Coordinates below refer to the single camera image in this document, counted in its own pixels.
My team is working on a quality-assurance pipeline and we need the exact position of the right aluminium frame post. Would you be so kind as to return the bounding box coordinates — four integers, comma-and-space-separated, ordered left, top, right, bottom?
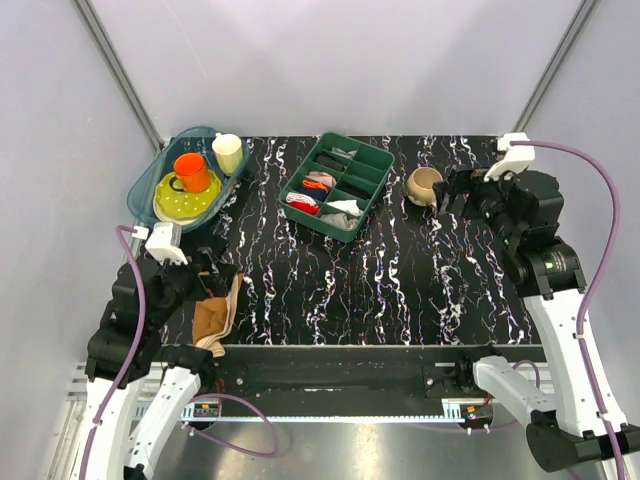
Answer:
513, 0, 601, 132

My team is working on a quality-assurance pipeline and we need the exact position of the grey folded cloth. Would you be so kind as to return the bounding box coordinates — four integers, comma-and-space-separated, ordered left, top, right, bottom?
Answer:
331, 147, 358, 158

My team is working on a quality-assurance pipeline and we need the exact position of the beige ceramic mug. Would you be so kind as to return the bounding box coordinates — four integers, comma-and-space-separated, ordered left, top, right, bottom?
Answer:
405, 167, 443, 207

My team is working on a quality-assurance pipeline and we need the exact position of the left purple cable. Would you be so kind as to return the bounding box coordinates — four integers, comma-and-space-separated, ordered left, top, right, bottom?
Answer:
78, 224, 279, 480

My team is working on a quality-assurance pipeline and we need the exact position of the teal transparent plastic bin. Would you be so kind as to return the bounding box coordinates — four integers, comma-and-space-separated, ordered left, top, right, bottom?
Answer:
127, 126, 250, 232

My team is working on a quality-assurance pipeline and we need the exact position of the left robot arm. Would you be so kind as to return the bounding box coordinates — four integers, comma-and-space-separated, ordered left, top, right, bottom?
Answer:
71, 253, 239, 479

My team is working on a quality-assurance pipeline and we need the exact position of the left aluminium frame post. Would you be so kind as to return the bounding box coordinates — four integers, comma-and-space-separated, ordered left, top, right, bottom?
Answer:
71, 0, 164, 153

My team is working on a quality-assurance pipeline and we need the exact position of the pink grey rolled cloth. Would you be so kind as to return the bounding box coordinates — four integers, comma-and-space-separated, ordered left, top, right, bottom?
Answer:
306, 171, 336, 187

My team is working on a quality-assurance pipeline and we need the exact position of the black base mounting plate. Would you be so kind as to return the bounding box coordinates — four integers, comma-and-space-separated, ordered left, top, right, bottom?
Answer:
200, 345, 545, 422

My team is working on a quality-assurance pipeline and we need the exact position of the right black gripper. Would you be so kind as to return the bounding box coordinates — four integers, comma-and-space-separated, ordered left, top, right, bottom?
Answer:
432, 162, 522, 246

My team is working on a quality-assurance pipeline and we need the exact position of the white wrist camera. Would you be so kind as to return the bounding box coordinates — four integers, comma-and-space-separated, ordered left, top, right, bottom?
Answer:
145, 222, 188, 266
484, 132, 535, 182

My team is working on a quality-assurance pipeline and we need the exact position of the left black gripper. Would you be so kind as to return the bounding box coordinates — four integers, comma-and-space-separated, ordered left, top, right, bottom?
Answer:
150, 245, 239, 326

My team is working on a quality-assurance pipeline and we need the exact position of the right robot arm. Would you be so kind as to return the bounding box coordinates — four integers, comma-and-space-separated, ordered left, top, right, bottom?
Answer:
433, 169, 639, 472

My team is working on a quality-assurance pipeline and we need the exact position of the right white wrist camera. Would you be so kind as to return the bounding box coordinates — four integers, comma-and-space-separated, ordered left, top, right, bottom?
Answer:
484, 132, 535, 182

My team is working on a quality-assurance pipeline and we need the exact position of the yellow-green dotted plate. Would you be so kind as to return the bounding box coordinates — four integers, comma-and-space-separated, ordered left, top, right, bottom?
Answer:
152, 169, 223, 225

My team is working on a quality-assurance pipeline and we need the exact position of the brown underwear beige waistband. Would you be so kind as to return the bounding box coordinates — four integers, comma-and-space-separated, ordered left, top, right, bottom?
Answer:
192, 273, 244, 358

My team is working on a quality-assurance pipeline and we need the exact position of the orange mug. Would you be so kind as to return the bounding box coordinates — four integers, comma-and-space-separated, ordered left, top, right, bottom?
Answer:
170, 153, 210, 193

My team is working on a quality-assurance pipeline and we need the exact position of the orange navy rolled cloth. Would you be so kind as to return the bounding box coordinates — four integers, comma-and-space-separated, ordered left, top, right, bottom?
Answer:
302, 179, 329, 193

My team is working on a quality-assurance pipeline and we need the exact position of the green compartment organizer tray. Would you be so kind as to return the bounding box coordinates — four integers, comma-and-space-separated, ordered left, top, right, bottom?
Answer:
278, 132, 395, 243

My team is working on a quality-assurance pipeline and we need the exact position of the black rolled cloth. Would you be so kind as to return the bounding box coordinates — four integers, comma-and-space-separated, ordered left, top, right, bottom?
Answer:
314, 153, 348, 172

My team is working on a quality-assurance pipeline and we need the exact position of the red white rolled cloth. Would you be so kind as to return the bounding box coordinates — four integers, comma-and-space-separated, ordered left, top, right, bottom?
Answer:
285, 192, 321, 216

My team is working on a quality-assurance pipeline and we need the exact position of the purple cable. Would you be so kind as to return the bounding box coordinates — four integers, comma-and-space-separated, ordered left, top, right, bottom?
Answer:
409, 140, 631, 480
78, 224, 279, 480

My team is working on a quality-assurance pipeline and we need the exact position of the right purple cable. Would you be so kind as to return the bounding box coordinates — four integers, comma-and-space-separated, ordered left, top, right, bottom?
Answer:
409, 140, 631, 480

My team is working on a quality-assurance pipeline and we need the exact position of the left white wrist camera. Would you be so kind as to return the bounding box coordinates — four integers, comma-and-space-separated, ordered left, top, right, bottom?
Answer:
145, 222, 188, 266

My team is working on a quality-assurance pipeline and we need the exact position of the aluminium frame post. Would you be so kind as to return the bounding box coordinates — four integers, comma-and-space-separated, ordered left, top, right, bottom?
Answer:
513, 0, 601, 132
71, 0, 164, 153

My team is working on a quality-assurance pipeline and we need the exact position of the cream yellow cup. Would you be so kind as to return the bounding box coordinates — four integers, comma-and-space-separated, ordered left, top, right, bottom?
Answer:
212, 132, 244, 176

